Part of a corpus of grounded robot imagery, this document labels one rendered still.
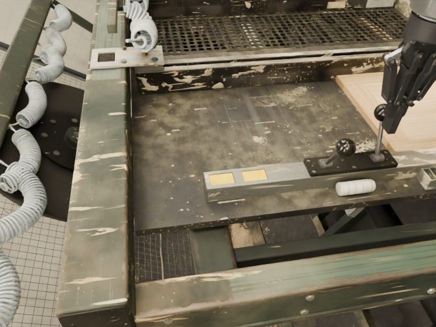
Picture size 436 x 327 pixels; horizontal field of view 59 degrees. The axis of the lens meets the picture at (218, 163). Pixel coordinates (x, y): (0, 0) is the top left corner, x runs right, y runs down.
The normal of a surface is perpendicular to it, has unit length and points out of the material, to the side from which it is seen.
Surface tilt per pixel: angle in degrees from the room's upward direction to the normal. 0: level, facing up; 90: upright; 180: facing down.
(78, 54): 90
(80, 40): 90
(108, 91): 60
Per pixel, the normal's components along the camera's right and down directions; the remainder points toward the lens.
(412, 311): -0.84, -0.28
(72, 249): 0.03, -0.73
